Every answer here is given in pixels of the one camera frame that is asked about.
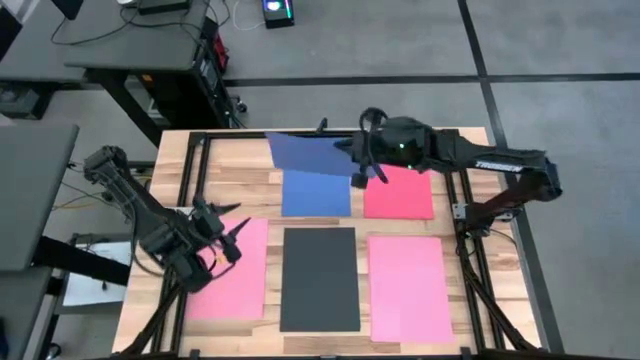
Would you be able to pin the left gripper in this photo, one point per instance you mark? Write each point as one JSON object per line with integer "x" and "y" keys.
{"x": 207, "y": 222}

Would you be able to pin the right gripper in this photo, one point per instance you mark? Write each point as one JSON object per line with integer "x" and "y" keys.
{"x": 372, "y": 147}

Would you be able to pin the red paper sheet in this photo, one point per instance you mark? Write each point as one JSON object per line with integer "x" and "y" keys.
{"x": 400, "y": 195}

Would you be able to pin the blue paper sheet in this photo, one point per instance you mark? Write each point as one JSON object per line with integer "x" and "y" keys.
{"x": 315, "y": 195}
{"x": 310, "y": 155}

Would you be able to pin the pink paper sheet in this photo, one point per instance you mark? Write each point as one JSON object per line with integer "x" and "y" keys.
{"x": 240, "y": 290}
{"x": 410, "y": 290}

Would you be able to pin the black paper sheet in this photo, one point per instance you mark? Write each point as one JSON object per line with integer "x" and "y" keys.
{"x": 320, "y": 280}

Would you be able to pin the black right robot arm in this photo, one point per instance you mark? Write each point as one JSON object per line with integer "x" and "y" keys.
{"x": 490, "y": 160}

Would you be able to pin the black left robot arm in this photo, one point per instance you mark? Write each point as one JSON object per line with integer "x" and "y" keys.
{"x": 140, "y": 210}

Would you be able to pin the yellow tape strip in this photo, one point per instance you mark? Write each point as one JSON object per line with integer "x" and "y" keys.
{"x": 220, "y": 259}

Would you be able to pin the silver mounting plate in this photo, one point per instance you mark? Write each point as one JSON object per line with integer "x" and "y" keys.
{"x": 460, "y": 211}
{"x": 186, "y": 210}

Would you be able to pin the black caster wheel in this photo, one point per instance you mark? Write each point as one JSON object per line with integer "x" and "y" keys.
{"x": 241, "y": 106}

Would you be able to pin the black diagonal bar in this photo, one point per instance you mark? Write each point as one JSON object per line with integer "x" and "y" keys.
{"x": 80, "y": 260}

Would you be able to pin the white paper sheet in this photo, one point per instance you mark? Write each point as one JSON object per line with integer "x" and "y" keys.
{"x": 90, "y": 295}

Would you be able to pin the black computer with blue light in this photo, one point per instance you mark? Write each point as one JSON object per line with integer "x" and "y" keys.
{"x": 277, "y": 15}

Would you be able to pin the red box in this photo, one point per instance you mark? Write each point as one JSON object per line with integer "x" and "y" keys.
{"x": 221, "y": 50}

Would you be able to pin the grey office desk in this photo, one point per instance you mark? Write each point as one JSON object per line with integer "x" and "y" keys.
{"x": 40, "y": 60}
{"x": 35, "y": 195}
{"x": 22, "y": 310}

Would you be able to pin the black device box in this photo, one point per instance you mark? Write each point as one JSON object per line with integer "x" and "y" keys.
{"x": 162, "y": 6}

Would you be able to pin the black monitor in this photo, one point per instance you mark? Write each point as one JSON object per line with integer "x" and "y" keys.
{"x": 9, "y": 35}
{"x": 69, "y": 7}

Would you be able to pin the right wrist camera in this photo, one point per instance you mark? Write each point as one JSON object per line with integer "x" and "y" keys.
{"x": 359, "y": 180}

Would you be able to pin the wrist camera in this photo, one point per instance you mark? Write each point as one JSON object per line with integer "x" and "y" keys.
{"x": 359, "y": 180}
{"x": 231, "y": 252}

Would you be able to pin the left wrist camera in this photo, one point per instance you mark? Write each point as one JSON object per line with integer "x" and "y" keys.
{"x": 231, "y": 252}

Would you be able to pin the small black bracket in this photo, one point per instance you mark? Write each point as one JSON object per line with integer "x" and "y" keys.
{"x": 323, "y": 125}

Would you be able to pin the black aluminium table frame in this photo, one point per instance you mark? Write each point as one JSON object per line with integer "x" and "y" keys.
{"x": 465, "y": 300}

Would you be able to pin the desk with black frame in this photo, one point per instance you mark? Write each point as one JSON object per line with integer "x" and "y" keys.
{"x": 135, "y": 45}

